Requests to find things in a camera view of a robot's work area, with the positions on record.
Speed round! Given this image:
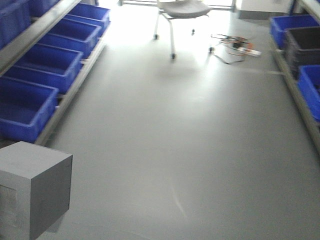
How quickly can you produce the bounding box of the gray office chair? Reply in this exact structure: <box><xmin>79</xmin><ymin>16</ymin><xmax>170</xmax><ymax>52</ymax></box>
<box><xmin>153</xmin><ymin>0</ymin><xmax>211</xmax><ymax>60</ymax></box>

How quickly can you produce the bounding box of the blue bin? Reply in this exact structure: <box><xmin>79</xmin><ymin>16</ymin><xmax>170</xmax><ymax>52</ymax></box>
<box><xmin>0</xmin><ymin>76</ymin><xmax>59</xmax><ymax>143</ymax></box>
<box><xmin>4</xmin><ymin>43</ymin><xmax>83</xmax><ymax>94</ymax></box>
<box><xmin>269</xmin><ymin>14</ymin><xmax>320</xmax><ymax>49</ymax></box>

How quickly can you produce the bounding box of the blue bin lower middle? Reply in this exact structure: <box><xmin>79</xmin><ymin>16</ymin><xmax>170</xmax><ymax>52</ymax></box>
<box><xmin>4</xmin><ymin>43</ymin><xmax>83</xmax><ymax>94</ymax></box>

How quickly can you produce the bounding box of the black bin on right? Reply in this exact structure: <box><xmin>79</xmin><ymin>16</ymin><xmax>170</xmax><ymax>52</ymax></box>
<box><xmin>284</xmin><ymin>26</ymin><xmax>320</xmax><ymax>79</ymax></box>

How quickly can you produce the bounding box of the blue bin lower left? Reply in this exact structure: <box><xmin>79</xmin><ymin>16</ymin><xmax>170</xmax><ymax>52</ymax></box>
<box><xmin>0</xmin><ymin>76</ymin><xmax>59</xmax><ymax>143</ymax></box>

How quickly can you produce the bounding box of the gray hollow cube base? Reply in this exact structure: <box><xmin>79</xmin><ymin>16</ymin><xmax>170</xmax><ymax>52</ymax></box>
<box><xmin>0</xmin><ymin>141</ymin><xmax>73</xmax><ymax>240</ymax></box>

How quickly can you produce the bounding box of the blue bin far right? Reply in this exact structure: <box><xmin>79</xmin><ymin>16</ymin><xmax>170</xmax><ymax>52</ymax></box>
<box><xmin>269</xmin><ymin>14</ymin><xmax>320</xmax><ymax>49</ymax></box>

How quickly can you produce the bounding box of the steel rack of bins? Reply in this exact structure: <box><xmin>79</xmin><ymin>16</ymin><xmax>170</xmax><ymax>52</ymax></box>
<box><xmin>0</xmin><ymin>0</ymin><xmax>110</xmax><ymax>147</ymax></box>

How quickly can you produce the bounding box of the power strip with cables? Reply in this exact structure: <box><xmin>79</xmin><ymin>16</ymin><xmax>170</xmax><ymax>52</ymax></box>
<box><xmin>209</xmin><ymin>34</ymin><xmax>262</xmax><ymax>65</ymax></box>

